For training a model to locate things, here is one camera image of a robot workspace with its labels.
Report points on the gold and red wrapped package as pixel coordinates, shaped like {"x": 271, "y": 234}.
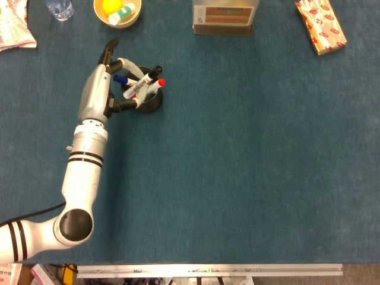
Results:
{"x": 322, "y": 26}

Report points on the green and white bottle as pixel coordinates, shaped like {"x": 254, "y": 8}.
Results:
{"x": 123, "y": 12}

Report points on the yellow ball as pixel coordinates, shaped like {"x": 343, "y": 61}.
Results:
{"x": 111, "y": 6}

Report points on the cream bowl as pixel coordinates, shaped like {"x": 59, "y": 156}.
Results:
{"x": 130, "y": 22}

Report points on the yellow object under table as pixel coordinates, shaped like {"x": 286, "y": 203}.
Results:
{"x": 69, "y": 276}

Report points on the red whiteboard marker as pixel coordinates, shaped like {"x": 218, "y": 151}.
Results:
{"x": 157, "y": 84}

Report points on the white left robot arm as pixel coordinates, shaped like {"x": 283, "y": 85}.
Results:
{"x": 80, "y": 178}

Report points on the brown box with label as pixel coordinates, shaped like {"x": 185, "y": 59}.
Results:
{"x": 222, "y": 15}

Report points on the aluminium rail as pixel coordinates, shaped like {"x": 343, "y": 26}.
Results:
{"x": 207, "y": 270}

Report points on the blue whiteboard marker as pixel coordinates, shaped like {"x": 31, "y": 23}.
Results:
{"x": 120, "y": 79}

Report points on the printed paper box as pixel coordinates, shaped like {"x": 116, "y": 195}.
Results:
{"x": 9, "y": 274}

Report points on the pink box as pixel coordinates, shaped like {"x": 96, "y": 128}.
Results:
{"x": 43, "y": 274}

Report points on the clear plastic water bottle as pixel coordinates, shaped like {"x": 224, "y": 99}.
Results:
{"x": 60, "y": 9}

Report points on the white printed snack bag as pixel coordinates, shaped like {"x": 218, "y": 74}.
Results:
{"x": 13, "y": 26}

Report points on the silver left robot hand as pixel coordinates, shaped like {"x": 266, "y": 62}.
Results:
{"x": 93, "y": 95}

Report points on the black whiteboard marker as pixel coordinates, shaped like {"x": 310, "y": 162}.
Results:
{"x": 142, "y": 84}

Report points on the black mesh pen holder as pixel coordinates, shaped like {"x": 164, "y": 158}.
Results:
{"x": 153, "y": 105}

